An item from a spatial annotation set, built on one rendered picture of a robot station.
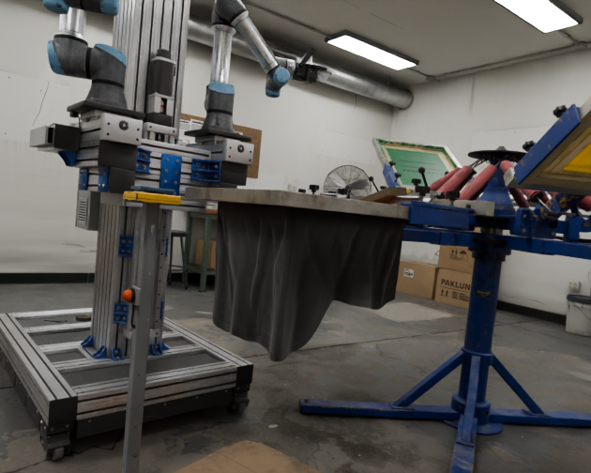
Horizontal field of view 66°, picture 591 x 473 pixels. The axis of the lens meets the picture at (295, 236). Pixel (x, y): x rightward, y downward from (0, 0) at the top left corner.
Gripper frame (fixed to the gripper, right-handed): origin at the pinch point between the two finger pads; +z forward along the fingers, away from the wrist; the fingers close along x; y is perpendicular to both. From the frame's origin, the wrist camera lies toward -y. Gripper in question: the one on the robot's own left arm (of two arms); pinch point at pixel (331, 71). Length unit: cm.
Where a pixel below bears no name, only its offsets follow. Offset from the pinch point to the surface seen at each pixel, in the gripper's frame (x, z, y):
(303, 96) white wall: -376, 96, -31
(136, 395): 102, -81, 120
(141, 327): 100, -82, 99
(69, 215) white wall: -263, -161, 136
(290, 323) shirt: 117, -42, 90
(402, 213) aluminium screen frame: 110, -9, 56
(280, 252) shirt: 114, -47, 71
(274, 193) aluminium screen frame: 123, -53, 54
